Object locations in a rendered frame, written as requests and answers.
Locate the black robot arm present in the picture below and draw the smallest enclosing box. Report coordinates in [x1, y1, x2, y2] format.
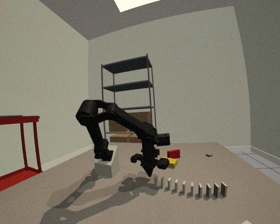
[76, 100, 170, 161]

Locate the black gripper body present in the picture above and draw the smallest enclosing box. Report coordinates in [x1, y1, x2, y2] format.
[131, 147, 169, 169]

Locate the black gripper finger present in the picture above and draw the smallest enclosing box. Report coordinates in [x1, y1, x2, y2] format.
[148, 165, 156, 177]
[141, 162, 150, 177]

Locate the yellow flat block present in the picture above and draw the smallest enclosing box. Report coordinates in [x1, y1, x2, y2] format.
[162, 157, 178, 168]

